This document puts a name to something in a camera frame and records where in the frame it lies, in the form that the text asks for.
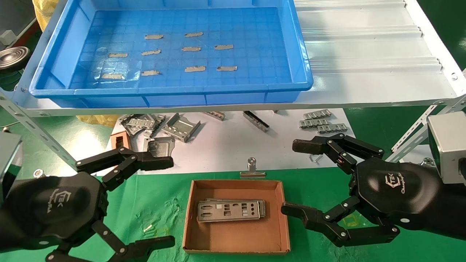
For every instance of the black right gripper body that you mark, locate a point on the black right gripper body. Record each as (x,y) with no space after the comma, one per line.
(400,196)

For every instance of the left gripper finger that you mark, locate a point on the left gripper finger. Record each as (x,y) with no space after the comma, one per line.
(145,245)
(127,160)

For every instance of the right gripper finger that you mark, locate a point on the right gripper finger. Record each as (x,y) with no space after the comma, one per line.
(313,218)
(342,147)

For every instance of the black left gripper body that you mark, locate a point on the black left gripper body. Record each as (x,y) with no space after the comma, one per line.
(51,211)

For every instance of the silver metal IO shield plate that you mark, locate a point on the silver metal IO shield plate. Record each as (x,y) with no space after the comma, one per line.
(225,213)
(264,209)

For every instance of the small brown box with part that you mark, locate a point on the small brown box with part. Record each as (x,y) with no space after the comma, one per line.
(120,140)

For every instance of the shallow cardboard box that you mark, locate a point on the shallow cardboard box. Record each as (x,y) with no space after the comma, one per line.
(236,236)

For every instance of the blue plastic tray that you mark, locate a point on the blue plastic tray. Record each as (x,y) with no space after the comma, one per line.
(236,22)

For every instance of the small white plastic box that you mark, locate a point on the small white plastic box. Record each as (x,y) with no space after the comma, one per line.
(6,37)

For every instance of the small white scrap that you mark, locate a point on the small white scrap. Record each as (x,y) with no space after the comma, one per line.
(147,228)

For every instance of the square stamped metal part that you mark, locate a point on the square stamped metal part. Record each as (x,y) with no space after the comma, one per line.
(160,145)

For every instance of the silver hex nut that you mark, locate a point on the silver hex nut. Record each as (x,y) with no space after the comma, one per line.
(38,174)

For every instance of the green table cloth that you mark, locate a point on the green table cloth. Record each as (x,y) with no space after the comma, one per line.
(153,203)

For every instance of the white perforated shelf leg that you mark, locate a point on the white perforated shelf leg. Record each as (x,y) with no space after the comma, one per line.
(36,131)
(411,140)

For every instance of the silver binder clip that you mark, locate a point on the silver binder clip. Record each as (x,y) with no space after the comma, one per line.
(252,174)

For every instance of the dark slotted metal bar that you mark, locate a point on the dark slotted metal bar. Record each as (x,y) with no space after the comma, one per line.
(256,121)

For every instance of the small metal clip part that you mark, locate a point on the small metal clip part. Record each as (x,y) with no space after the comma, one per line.
(215,115)

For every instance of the white paper sheet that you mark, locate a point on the white paper sheet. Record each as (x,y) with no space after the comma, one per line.
(225,145)

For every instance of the black round stool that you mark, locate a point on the black round stool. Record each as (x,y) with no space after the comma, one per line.
(12,58)

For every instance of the perforated metal bracket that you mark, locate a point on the perforated metal bracket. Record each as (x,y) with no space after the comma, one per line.
(134,123)
(158,121)

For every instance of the bent sheet metal bracket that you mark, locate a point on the bent sheet metal bracket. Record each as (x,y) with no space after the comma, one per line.
(181,127)

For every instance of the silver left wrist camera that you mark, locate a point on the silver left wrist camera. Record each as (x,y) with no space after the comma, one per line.
(9,160)

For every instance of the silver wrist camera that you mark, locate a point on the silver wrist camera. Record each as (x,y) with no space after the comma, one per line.
(447,145)
(9,160)

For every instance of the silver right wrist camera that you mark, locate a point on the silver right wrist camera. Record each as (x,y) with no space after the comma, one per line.
(447,145)

